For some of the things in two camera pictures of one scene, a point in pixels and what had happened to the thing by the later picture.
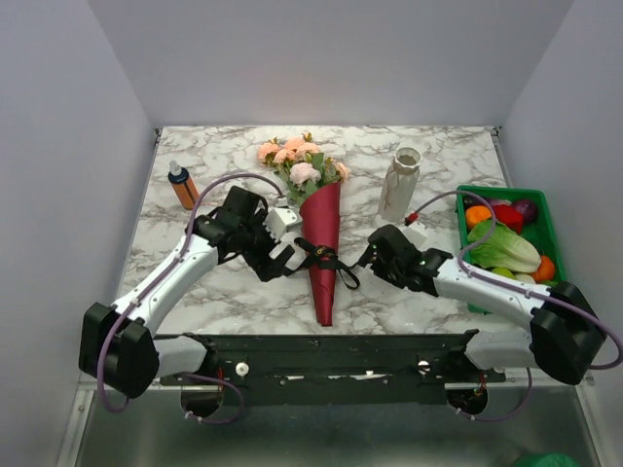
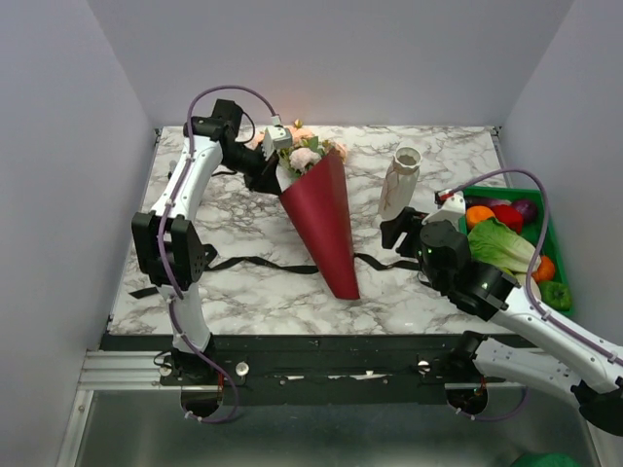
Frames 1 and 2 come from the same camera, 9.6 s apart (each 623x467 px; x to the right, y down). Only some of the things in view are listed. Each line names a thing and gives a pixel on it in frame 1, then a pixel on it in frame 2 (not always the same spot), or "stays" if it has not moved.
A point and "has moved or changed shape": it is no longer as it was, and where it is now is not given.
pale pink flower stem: (303, 180) -> (297, 160)
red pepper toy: (510, 216) stays
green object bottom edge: (546, 459) stays
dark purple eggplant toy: (473, 200) stays
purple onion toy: (527, 208) stays
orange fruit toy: (476, 213) stays
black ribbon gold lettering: (323, 258) has moved or changed shape
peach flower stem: (293, 150) -> (299, 135)
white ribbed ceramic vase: (399, 184) stays
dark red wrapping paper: (320, 216) has moved or changed shape
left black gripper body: (256, 239) -> (251, 163)
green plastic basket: (540, 231) stays
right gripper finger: (365, 259) -> (392, 232)
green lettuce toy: (503, 249) stays
